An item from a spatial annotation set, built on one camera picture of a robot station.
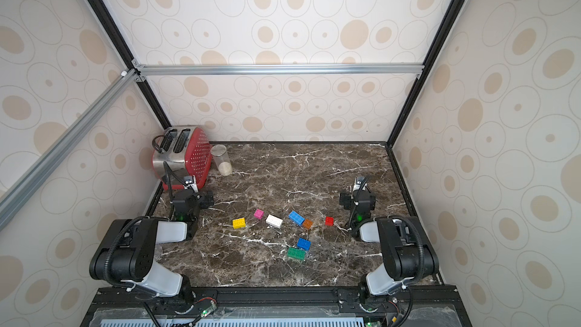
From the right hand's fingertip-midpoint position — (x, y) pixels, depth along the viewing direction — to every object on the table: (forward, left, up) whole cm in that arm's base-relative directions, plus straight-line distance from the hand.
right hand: (367, 191), depth 94 cm
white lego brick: (-12, +38, -6) cm, 41 cm away
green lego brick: (-25, +28, -5) cm, 38 cm away
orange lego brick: (-13, +25, -4) cm, 28 cm away
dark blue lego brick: (-21, +26, -5) cm, 34 cm away
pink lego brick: (-10, +45, -3) cm, 46 cm away
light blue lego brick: (-11, +29, -5) cm, 31 cm away
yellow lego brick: (-15, +52, -4) cm, 54 cm away
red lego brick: (-12, +16, -5) cm, 20 cm away
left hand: (-2, +68, +4) cm, 69 cm away
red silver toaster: (+6, +74, +15) cm, 76 cm away
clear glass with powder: (+11, +64, +10) cm, 65 cm away
